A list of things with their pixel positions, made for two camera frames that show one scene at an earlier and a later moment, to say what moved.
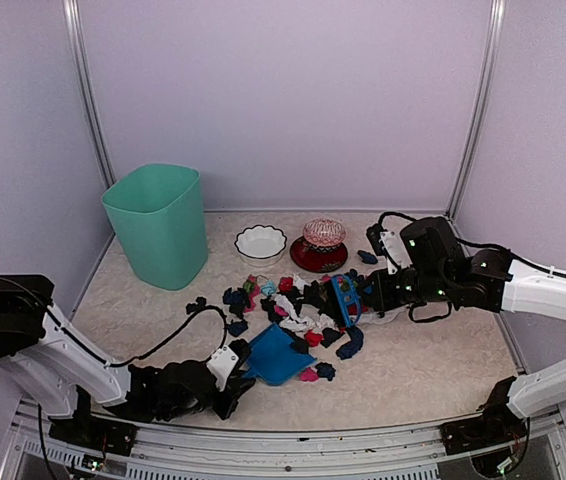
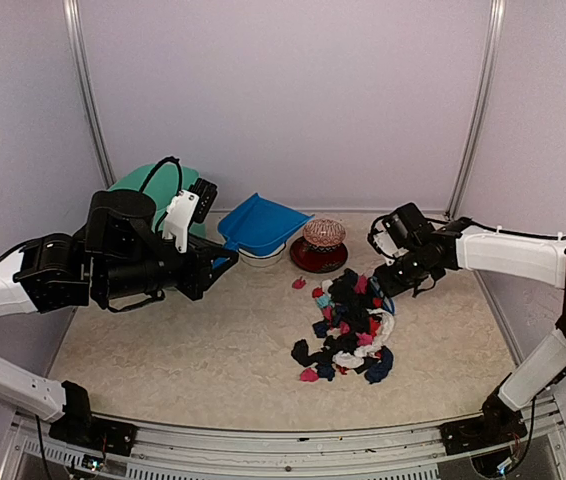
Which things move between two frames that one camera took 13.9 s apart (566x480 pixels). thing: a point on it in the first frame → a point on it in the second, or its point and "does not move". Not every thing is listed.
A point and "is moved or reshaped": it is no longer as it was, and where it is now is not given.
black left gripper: [235, 386] → [198, 278]
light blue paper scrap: [268, 288] → [323, 301]
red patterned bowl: [318, 259] does not move
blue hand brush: [350, 301] is moved or reshaped
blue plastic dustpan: [272, 357] → [260, 226]
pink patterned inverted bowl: [324, 232] does not move
